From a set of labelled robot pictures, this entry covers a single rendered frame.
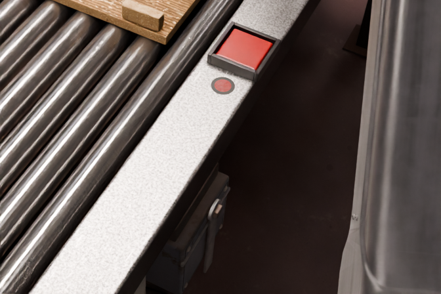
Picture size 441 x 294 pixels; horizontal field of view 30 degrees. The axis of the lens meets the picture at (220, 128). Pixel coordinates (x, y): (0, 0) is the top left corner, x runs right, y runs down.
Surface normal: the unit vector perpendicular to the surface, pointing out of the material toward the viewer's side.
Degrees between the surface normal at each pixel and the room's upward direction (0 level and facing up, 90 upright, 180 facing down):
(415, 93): 38
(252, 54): 0
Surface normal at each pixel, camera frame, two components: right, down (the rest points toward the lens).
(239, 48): 0.07, -0.64
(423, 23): 0.02, -0.03
